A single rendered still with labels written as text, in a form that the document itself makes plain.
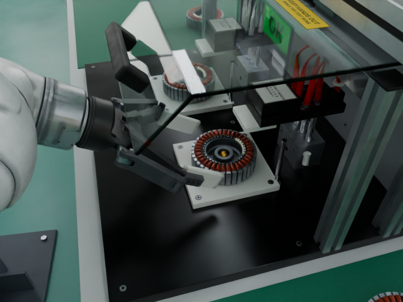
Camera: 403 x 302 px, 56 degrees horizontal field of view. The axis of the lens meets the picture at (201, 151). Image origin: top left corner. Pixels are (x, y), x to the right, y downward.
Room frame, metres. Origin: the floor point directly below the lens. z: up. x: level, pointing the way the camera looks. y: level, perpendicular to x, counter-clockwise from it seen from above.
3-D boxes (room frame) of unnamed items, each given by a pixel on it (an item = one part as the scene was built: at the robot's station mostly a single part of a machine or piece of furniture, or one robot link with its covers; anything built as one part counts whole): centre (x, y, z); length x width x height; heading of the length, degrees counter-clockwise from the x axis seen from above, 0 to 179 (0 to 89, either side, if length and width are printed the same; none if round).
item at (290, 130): (0.51, -0.18, 0.80); 0.07 x 0.05 x 0.06; 16
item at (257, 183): (0.47, -0.04, 0.78); 0.15 x 0.15 x 0.01; 16
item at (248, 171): (0.47, -0.04, 0.80); 0.11 x 0.11 x 0.04
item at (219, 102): (0.71, 0.03, 0.78); 0.15 x 0.15 x 0.01; 16
